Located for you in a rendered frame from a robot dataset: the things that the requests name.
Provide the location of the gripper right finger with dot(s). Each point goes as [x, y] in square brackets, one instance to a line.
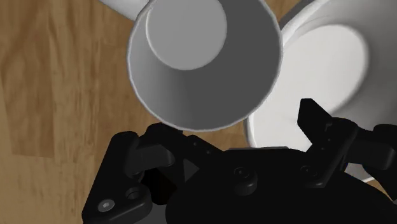
[333, 139]

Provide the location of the white rounded object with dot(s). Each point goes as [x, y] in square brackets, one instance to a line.
[124, 7]

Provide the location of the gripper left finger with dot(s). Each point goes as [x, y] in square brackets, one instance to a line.
[124, 173]

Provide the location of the white bowl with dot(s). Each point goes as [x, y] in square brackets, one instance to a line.
[325, 68]

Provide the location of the white cup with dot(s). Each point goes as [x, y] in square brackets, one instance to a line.
[198, 93]

